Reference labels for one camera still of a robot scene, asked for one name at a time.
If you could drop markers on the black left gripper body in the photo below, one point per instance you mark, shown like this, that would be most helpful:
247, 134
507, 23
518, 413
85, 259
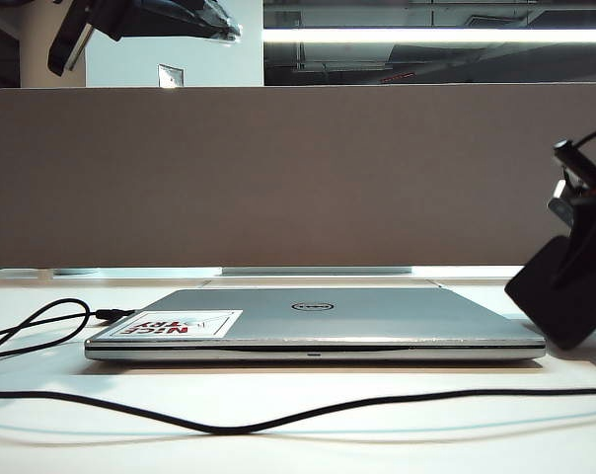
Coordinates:
130, 15

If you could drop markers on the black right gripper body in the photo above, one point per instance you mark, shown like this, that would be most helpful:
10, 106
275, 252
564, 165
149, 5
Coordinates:
581, 178

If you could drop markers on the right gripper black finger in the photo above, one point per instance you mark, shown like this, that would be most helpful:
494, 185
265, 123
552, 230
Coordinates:
591, 232

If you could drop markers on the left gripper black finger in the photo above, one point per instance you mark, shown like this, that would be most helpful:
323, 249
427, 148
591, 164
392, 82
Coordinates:
214, 22

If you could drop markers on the brown desk divider panel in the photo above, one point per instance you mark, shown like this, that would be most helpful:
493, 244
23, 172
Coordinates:
298, 178

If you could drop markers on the long ceiling light strip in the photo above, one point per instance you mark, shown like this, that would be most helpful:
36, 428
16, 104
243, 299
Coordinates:
426, 36

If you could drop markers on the silver Dell laptop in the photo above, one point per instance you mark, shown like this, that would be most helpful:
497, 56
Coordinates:
377, 318

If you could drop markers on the white Nice Try sticker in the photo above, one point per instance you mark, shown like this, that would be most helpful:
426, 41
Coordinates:
214, 326

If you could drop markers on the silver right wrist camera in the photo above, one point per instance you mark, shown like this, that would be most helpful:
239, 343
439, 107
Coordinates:
559, 197

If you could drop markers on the silver wall plate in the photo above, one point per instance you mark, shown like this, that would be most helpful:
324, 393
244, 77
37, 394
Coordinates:
171, 78

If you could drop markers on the long grey divider bracket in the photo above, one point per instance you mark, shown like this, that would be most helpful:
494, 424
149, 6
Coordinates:
318, 270

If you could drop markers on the white divider foot bracket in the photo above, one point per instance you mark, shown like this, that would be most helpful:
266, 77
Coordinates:
47, 274

